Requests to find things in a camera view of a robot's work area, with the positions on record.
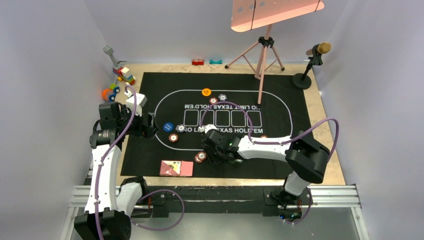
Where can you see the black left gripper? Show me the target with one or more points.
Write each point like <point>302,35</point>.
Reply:
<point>146,131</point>

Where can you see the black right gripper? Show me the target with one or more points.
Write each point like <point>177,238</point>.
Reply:
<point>213,159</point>

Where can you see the red poker chip stack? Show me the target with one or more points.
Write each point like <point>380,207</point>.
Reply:
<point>200,157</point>

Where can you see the blue small blind button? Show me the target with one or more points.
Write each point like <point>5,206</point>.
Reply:
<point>168,127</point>

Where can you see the orange big blind button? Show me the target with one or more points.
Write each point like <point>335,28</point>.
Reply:
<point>206,92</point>

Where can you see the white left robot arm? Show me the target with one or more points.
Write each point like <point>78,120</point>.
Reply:
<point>107,213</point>

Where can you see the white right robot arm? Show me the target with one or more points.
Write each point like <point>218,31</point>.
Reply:
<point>306,156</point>

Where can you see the black poker felt mat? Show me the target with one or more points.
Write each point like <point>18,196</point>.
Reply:
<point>177,98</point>

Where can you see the red playing card box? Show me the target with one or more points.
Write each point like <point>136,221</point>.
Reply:
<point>175,168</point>

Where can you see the orange toy wheel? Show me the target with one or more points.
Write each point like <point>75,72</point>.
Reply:
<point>109,94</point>

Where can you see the colourful toy block train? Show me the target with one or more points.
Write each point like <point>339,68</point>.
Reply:
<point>122,72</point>

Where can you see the red toy block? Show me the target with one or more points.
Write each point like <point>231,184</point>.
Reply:
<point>197,62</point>

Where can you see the teal toy block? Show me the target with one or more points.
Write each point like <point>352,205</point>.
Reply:
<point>213,61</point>

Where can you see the gold microphone on stand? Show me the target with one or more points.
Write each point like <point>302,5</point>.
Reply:
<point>302,80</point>

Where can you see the pink music stand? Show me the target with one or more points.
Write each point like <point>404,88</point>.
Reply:
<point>248,15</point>

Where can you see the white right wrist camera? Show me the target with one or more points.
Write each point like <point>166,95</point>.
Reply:
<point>206,128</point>

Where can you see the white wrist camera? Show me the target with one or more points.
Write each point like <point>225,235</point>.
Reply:
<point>136,102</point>
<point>206,128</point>

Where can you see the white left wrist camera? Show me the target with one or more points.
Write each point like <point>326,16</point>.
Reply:
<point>136,102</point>

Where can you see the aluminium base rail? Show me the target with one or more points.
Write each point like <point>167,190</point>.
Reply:
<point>193,208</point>

